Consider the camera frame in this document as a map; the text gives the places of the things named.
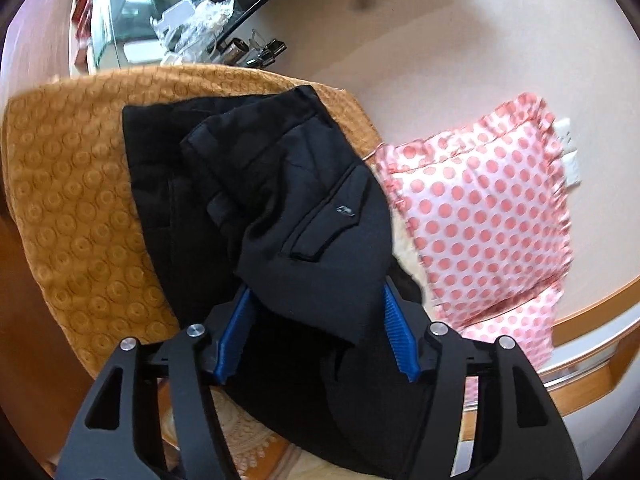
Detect glass television stand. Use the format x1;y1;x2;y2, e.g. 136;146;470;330
70;0;281;68

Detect wooden bed headboard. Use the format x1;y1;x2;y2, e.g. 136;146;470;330
460;267;640;451

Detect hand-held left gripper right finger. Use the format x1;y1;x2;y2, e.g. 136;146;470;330
382;277;583;480

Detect white wall socket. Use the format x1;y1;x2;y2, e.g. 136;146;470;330
561;152;584;188
552;119;577;157

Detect black pants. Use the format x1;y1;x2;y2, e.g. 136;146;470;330
121;85;481;480

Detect black metal clips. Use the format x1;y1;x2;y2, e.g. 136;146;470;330
220;30;289;69

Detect pink polka dot pillow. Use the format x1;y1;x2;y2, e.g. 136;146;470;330
375;92;573;331
457;280;563;408

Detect orange and cream patterned bedsheet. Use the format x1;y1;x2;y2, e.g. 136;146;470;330
2;62;426;480

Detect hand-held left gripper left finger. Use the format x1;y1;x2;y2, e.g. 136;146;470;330
57;285;258;480

